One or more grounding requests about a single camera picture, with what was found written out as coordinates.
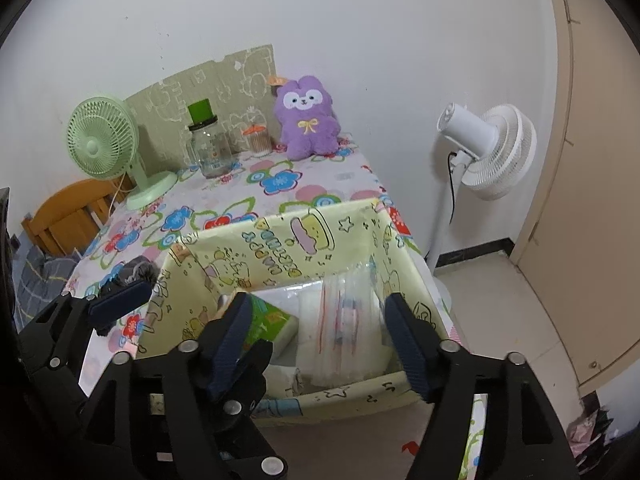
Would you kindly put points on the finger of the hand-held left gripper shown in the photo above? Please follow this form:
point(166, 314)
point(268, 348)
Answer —
point(120, 302)
point(245, 385)

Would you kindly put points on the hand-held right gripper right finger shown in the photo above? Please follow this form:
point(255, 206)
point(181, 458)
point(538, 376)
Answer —
point(407, 345)

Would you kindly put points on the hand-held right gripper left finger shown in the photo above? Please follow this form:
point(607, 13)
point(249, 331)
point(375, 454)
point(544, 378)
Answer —
point(232, 340)

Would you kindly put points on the black plastic bag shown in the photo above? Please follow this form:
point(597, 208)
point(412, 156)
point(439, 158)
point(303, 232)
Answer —
point(111, 287)

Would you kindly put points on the grey sock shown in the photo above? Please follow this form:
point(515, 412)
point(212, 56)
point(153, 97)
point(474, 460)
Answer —
point(137, 270)

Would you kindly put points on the clear plastic bag pack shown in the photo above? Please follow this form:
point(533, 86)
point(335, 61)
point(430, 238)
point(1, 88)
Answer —
point(345, 330)

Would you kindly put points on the yellow cartoon storage box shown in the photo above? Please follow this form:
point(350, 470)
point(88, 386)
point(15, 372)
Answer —
point(280, 245)

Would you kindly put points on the grey plaid pillow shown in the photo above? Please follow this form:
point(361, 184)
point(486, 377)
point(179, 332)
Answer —
point(45, 270)

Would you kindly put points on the wooden headboard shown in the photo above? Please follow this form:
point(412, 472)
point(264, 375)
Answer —
point(65, 210)

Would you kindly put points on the floral tablecloth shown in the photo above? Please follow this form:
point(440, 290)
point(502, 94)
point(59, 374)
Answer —
point(300, 195)

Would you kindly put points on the green desk fan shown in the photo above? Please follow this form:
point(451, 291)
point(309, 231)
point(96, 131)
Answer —
point(102, 135)

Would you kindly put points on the glass jar with green lid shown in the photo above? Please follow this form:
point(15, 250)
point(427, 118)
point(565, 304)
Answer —
point(210, 152)

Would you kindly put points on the cotton swab container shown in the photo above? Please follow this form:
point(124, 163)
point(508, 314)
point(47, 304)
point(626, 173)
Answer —
point(257, 145)

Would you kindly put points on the pink and black bags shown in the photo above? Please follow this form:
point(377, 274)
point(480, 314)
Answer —
point(590, 430)

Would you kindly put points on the white standing fan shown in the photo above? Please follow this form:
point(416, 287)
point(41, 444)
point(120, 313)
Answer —
point(500, 150)

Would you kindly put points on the purple plush bunny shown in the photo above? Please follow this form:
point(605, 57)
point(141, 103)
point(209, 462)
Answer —
point(305, 130)

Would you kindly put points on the beige door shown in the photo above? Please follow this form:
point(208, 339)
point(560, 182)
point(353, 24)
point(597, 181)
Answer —
point(590, 210)

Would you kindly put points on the green patterned board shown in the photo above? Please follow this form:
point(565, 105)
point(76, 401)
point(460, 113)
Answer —
point(225, 85)

